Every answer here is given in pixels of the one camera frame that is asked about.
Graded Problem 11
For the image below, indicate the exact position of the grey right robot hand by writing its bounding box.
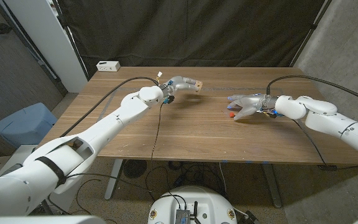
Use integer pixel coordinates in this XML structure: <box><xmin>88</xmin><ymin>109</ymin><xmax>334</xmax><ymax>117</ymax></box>
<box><xmin>227</xmin><ymin>93</ymin><xmax>281</xmax><ymax>121</ymax></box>

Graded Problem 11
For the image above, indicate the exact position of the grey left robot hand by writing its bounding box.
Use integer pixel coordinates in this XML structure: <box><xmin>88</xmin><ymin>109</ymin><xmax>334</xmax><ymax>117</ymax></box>
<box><xmin>161</xmin><ymin>75</ymin><xmax>199</xmax><ymax>105</ymax></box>

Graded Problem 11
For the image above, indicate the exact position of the large wooden panel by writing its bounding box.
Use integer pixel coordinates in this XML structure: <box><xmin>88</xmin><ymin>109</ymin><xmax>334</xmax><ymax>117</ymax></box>
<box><xmin>96</xmin><ymin>87</ymin><xmax>329</xmax><ymax>164</ymax></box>

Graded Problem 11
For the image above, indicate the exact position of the black backdrop curtain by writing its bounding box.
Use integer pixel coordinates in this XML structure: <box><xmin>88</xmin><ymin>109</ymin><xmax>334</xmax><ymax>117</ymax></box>
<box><xmin>56</xmin><ymin>0</ymin><xmax>332</xmax><ymax>78</ymax></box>

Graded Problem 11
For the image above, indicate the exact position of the white power strip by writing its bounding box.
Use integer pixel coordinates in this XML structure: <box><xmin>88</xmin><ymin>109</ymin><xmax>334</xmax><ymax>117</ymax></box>
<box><xmin>96</xmin><ymin>60</ymin><xmax>121</xmax><ymax>72</ymax></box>

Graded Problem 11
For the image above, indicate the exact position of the grey table leg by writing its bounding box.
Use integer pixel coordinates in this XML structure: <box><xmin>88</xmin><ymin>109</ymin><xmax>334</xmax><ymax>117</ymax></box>
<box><xmin>262</xmin><ymin>163</ymin><xmax>283</xmax><ymax>208</ymax></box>

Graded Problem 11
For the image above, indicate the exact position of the black backdrop stand pole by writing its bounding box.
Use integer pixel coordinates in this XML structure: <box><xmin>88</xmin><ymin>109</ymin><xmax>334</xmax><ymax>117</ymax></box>
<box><xmin>289</xmin><ymin>0</ymin><xmax>334</xmax><ymax>68</ymax></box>
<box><xmin>52</xmin><ymin>0</ymin><xmax>90</xmax><ymax>80</ymax></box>

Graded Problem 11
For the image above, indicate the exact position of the round black fan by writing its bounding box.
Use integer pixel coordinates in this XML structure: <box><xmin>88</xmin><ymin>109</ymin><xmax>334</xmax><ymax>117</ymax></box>
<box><xmin>122</xmin><ymin>159</ymin><xmax>147</xmax><ymax>179</ymax></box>

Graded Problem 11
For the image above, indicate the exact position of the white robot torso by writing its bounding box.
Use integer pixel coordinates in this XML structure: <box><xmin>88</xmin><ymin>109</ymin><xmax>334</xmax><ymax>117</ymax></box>
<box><xmin>147</xmin><ymin>185</ymin><xmax>238</xmax><ymax>224</ymax></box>

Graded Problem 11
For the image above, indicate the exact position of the white table leg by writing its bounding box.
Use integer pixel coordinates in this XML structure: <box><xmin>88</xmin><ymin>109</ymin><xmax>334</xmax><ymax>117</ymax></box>
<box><xmin>104</xmin><ymin>159</ymin><xmax>124</xmax><ymax>200</ymax></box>

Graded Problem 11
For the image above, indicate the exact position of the grey electronics box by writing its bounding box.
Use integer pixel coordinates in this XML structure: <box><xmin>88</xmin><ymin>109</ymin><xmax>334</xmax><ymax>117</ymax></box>
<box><xmin>175</xmin><ymin>208</ymin><xmax>191</xmax><ymax>224</ymax></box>

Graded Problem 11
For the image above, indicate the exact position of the blue plastic bin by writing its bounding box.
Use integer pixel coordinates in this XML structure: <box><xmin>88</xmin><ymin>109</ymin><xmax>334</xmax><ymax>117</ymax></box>
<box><xmin>0</xmin><ymin>103</ymin><xmax>58</xmax><ymax>149</ymax></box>

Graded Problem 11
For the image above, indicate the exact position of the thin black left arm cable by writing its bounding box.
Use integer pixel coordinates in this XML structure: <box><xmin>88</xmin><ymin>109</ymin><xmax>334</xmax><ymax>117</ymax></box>
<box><xmin>65</xmin><ymin>104</ymin><xmax>164</xmax><ymax>194</ymax></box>

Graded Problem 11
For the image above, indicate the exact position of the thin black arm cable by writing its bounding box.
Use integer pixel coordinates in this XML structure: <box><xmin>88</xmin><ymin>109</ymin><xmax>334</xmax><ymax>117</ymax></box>
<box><xmin>65</xmin><ymin>104</ymin><xmax>164</xmax><ymax>194</ymax></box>
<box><xmin>292</xmin><ymin>119</ymin><xmax>358</xmax><ymax>171</ymax></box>

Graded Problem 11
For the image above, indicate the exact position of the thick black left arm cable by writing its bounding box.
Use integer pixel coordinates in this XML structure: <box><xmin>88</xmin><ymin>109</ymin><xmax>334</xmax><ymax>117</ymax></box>
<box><xmin>60</xmin><ymin>76</ymin><xmax>160</xmax><ymax>138</ymax></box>

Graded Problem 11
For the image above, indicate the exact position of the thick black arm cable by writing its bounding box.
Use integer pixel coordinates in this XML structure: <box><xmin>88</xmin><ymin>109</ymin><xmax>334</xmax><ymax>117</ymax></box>
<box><xmin>60</xmin><ymin>76</ymin><xmax>160</xmax><ymax>138</ymax></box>
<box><xmin>265</xmin><ymin>74</ymin><xmax>358</xmax><ymax>106</ymax></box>

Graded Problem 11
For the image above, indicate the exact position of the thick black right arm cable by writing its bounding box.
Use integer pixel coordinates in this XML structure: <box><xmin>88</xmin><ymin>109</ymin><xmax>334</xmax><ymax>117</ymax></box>
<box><xmin>265</xmin><ymin>74</ymin><xmax>358</xmax><ymax>106</ymax></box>

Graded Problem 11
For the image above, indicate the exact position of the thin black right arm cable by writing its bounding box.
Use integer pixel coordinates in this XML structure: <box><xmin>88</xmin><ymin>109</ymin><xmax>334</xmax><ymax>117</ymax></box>
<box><xmin>292</xmin><ymin>119</ymin><xmax>358</xmax><ymax>171</ymax></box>

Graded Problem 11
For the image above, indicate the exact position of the white floor cable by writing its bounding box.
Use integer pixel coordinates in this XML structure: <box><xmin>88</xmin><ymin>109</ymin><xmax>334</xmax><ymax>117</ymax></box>
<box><xmin>218</xmin><ymin>162</ymin><xmax>228</xmax><ymax>195</ymax></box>

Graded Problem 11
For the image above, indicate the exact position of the black floor cable bundle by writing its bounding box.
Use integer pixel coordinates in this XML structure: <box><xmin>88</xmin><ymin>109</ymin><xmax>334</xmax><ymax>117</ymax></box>
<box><xmin>144</xmin><ymin>160</ymin><xmax>229</xmax><ymax>200</ymax></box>

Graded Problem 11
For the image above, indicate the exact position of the black door handle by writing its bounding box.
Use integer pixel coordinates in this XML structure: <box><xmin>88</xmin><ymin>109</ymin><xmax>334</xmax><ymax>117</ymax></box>
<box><xmin>0</xmin><ymin>22</ymin><xmax>13</xmax><ymax>35</ymax></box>

